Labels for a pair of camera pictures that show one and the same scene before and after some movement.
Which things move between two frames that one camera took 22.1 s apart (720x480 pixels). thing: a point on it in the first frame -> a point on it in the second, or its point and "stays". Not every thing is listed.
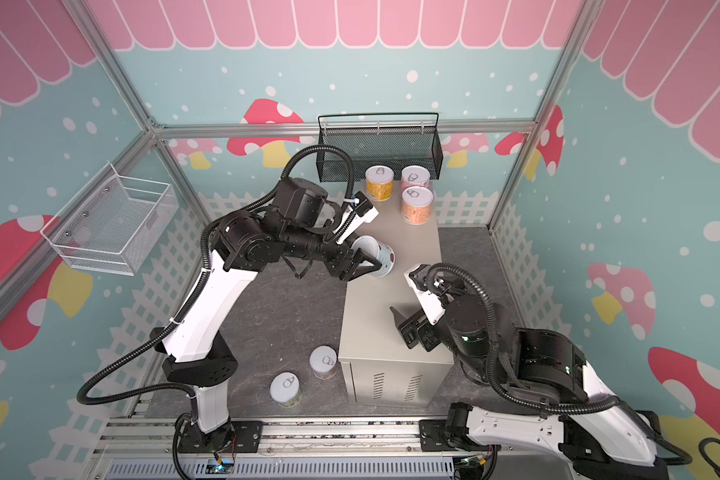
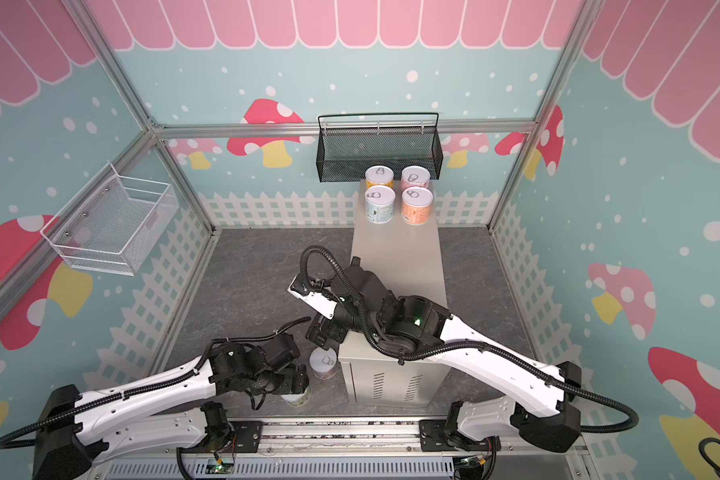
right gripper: x=417 y=332 -> x=322 y=330
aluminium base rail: x=147 y=448 stays
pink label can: x=414 y=176 stays
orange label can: x=416 y=205 stays
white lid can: x=379 y=251 -> x=379 y=204
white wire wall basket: x=114 y=227 stays
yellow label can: x=379 y=181 stays
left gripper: x=349 y=271 -> x=288 y=386
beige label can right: x=323 y=362 stays
